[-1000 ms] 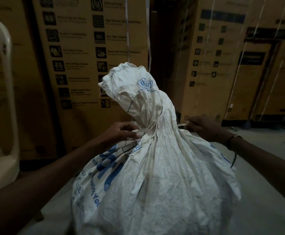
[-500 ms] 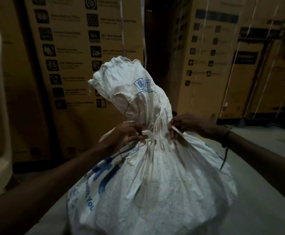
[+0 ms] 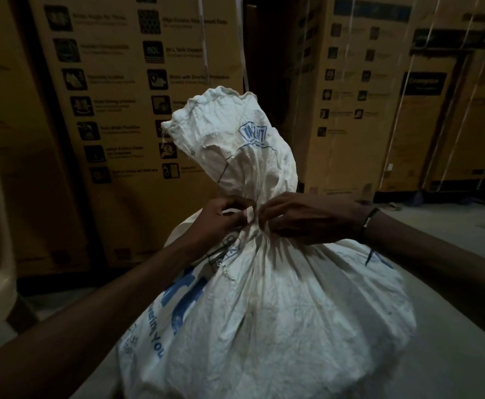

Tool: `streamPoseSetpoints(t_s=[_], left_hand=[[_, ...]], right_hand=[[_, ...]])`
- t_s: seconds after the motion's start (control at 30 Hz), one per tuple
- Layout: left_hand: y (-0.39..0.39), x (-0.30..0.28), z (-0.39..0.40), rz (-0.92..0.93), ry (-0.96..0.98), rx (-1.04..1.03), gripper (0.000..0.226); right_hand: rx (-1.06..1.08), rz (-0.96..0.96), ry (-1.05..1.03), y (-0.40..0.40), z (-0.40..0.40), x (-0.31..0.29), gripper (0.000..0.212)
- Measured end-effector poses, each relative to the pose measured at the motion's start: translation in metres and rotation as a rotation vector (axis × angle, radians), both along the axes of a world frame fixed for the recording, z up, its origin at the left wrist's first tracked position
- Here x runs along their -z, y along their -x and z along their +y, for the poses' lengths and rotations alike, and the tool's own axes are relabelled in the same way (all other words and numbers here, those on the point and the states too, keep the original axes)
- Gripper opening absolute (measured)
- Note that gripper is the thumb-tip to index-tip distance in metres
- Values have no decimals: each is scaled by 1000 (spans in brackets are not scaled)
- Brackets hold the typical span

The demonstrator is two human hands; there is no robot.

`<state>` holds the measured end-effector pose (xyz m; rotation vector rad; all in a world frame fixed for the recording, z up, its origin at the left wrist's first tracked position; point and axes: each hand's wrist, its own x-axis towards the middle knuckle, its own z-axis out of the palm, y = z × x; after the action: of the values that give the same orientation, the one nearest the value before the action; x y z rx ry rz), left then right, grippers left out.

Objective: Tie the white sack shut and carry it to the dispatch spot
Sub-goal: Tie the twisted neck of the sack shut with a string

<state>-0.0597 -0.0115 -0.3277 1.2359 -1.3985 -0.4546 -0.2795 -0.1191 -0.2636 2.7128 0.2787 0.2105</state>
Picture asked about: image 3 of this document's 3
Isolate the person's right hand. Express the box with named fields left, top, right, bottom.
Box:
left=258, top=191, right=372, bottom=245

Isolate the person's left hand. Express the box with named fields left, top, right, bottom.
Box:
left=192, top=196, right=256, bottom=256

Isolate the short white tie strip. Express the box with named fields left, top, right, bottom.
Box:
left=221, top=206, right=256, bottom=224

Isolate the white woven sack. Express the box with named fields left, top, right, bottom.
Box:
left=116, top=86, right=418, bottom=399

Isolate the person's left forearm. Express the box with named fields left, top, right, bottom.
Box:
left=0, top=232, right=210, bottom=399

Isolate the person's right forearm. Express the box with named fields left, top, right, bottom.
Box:
left=363, top=211, right=485, bottom=350

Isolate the black wrist band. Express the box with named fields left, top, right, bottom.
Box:
left=358, top=207, right=381, bottom=267

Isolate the cardboard box with small icons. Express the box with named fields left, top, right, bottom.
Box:
left=286, top=0, right=418, bottom=200

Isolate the icon printed cardboard box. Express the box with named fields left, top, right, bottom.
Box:
left=28, top=0, right=250, bottom=267

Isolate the cardboard box with dark label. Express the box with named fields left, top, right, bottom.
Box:
left=377, top=0, right=485, bottom=194

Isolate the brown strapped cardboard box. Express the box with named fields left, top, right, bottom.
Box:
left=423, top=49, right=485, bottom=192

